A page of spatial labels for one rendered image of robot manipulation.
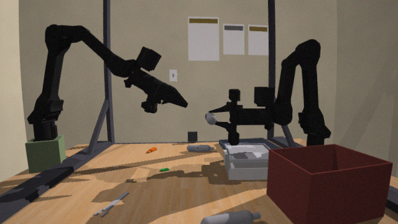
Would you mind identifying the grey gas cylinder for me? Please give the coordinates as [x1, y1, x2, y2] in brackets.
[205, 113, 217, 125]
[187, 145, 214, 152]
[200, 210, 261, 224]

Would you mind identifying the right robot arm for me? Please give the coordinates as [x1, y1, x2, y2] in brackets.
[27, 24, 161, 142]

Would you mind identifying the orange stepped block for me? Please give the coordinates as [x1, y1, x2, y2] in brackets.
[147, 147, 157, 153]

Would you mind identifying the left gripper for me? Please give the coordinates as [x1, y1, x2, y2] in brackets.
[209, 89, 257, 146]

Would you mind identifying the grey spanner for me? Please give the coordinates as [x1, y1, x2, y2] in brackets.
[94, 192, 129, 217]

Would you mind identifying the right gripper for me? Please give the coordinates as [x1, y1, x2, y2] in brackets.
[142, 75, 188, 108]

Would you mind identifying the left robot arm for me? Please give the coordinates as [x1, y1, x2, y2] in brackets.
[254, 39, 331, 146]

